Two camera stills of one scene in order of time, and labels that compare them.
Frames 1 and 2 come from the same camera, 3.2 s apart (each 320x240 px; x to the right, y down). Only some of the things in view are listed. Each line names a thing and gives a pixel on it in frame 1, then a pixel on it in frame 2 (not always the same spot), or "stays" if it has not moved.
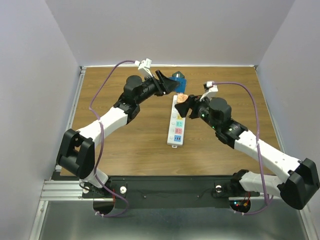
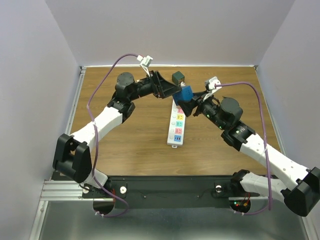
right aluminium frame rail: [308, 229] stays
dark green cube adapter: [178, 74] stays
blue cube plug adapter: [180, 88] → [185, 94]
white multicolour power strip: [177, 125] stays
